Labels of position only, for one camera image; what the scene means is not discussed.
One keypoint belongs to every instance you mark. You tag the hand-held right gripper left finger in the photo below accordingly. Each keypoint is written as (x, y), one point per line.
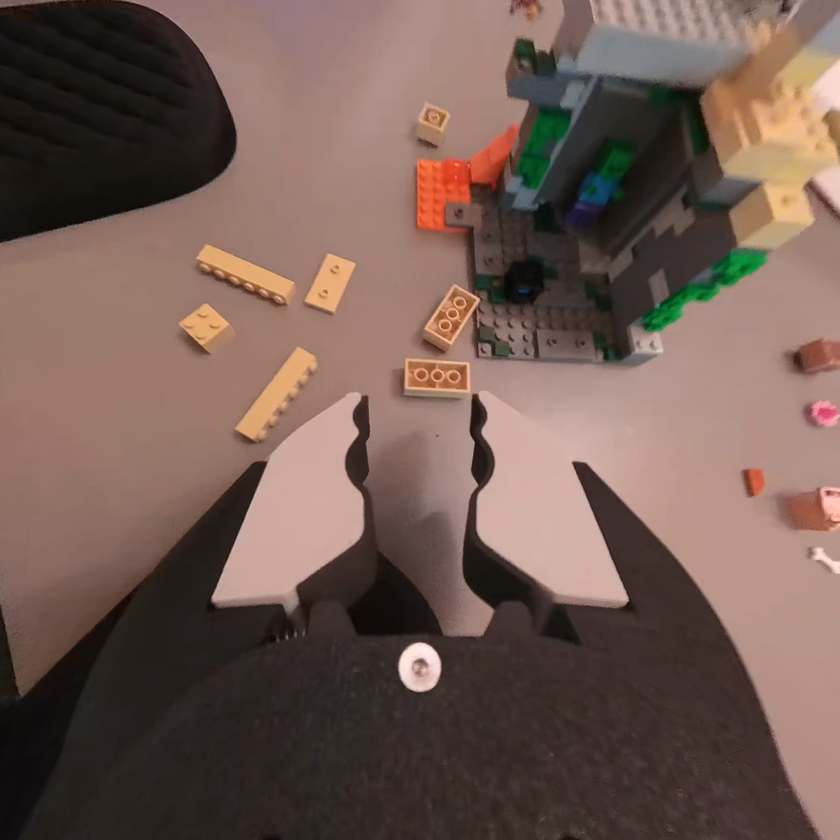
(295, 525)

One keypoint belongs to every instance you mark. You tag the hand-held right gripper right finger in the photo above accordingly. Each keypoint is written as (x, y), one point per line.
(544, 525)

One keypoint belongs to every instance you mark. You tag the tan long toy brick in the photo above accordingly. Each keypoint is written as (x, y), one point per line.
(275, 397)
(246, 272)

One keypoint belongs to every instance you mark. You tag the tan hollow underside brick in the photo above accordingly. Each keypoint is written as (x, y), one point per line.
(436, 377)
(449, 318)

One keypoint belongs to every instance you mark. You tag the tan square stud brick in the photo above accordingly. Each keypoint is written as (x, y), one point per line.
(207, 328)

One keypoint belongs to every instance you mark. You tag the tan two stud plate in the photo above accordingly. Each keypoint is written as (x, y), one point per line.
(330, 283)

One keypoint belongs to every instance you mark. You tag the brown toy chest piece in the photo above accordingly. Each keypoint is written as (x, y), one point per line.
(816, 508)

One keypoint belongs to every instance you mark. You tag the white toy bone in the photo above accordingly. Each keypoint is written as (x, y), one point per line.
(823, 559)

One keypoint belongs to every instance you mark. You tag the toy brick tower model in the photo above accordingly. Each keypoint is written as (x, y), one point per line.
(623, 197)

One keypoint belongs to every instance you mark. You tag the grey desk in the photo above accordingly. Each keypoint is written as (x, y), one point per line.
(656, 426)

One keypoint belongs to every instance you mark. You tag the pink toy flower piece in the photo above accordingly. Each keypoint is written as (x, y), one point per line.
(825, 413)

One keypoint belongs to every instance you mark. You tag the brown toy cube block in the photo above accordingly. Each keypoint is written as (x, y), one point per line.
(819, 356)

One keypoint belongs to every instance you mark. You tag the orange toy brick plate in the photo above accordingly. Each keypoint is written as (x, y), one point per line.
(443, 197)

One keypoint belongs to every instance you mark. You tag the small dark red toy piece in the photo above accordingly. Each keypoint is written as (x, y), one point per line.
(526, 5)

